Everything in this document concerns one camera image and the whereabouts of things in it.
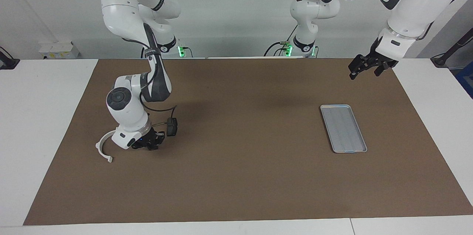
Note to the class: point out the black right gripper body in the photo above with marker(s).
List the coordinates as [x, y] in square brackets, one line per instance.
[146, 142]

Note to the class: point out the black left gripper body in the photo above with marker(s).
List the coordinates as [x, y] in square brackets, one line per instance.
[384, 63]

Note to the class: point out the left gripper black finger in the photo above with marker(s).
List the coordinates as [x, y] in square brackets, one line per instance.
[360, 64]
[380, 70]

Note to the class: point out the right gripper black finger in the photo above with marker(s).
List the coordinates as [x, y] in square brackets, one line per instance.
[160, 138]
[153, 146]

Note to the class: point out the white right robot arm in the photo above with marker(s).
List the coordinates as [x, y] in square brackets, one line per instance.
[122, 6]

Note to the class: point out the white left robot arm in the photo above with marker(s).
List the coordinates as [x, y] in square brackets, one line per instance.
[414, 9]

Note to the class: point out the silver metal tray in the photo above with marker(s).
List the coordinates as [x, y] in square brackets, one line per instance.
[345, 131]

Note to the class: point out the short grey brake pad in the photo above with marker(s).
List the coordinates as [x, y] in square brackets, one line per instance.
[172, 127]

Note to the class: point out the black clamp stand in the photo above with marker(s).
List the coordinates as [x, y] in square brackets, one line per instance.
[7, 64]
[439, 60]

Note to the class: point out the blue crate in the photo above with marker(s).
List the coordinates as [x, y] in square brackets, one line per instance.
[467, 79]

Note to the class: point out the brown table mat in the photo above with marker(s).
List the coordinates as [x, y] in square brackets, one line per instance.
[240, 183]

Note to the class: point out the white small box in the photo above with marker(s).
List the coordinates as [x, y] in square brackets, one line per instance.
[59, 50]

